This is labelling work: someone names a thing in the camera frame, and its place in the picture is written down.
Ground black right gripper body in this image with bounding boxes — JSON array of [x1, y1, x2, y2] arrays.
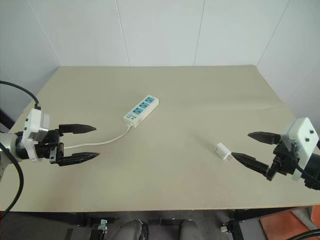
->
[[265, 139, 305, 182]]

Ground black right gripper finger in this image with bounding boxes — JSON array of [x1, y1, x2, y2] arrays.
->
[[231, 151, 273, 178], [247, 130, 283, 146]]

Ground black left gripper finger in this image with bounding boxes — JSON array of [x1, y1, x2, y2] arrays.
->
[[58, 123, 98, 136], [60, 152, 101, 168]]

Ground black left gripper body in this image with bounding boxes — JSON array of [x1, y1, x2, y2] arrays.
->
[[34, 128, 66, 167]]

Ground white plug adapter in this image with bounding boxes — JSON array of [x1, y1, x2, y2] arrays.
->
[[213, 142, 234, 162]]

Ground white power strip blue sockets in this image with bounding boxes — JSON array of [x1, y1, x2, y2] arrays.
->
[[122, 94, 160, 129]]

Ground dark grey rounded shape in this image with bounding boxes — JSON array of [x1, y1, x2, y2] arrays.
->
[[109, 219, 151, 240], [178, 219, 202, 240]]

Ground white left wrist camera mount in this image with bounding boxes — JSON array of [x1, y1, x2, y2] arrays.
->
[[20, 108, 51, 162]]

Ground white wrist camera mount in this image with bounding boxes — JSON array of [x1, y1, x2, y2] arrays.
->
[[20, 108, 51, 162], [279, 117, 320, 182]]

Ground white power strip cord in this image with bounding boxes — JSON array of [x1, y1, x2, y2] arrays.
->
[[63, 122, 134, 151]]

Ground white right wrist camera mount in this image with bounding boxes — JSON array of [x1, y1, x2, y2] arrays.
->
[[279, 117, 320, 182]]

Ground black table frame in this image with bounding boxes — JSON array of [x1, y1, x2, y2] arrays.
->
[[29, 199, 316, 240]]

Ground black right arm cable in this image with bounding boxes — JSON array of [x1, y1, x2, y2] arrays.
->
[[291, 166, 320, 240]]

